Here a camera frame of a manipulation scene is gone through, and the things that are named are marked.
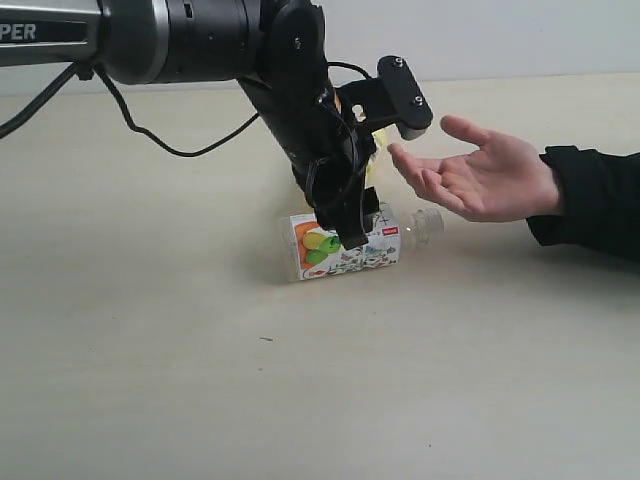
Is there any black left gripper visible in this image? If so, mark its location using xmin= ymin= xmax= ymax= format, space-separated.
xmin=238 ymin=75 xmax=380 ymax=248

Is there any clear tea bottle fruit label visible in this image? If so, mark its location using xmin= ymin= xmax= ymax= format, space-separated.
xmin=277 ymin=204 xmax=446 ymax=284

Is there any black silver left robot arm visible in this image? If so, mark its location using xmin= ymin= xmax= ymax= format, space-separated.
xmin=1 ymin=1 xmax=377 ymax=249

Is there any black sleeved forearm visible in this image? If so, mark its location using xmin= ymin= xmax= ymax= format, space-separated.
xmin=526 ymin=146 xmax=639 ymax=262

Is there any yellow bottle with red cap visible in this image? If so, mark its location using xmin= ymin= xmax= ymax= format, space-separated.
xmin=301 ymin=127 xmax=391 ymax=211

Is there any open human hand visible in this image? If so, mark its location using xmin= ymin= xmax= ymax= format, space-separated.
xmin=387 ymin=115 xmax=564 ymax=223

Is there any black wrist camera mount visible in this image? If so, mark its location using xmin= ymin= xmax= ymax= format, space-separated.
xmin=329 ymin=55 xmax=434 ymax=141

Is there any black cable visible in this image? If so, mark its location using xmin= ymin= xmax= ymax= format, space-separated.
xmin=0 ymin=60 xmax=381 ymax=157

